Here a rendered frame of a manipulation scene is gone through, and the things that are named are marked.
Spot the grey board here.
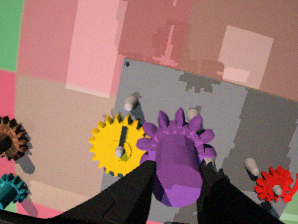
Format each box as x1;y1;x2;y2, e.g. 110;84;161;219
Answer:
112;57;298;224

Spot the teal gear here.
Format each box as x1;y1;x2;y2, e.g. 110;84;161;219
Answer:
0;173;28;209

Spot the purple gear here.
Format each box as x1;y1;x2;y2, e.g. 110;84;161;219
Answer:
136;107;216;208

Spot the yellow gear with black stripe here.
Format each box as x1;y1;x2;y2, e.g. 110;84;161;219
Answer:
89;113;149;177

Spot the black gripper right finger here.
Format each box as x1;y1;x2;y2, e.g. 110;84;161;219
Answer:
197;165;285;224

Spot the red gear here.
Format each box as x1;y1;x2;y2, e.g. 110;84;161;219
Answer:
254;165;293;202

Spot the brown toothed gear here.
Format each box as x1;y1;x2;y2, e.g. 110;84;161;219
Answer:
0;116;29;161

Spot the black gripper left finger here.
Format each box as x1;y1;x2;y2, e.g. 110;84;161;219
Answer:
0;160;156;224

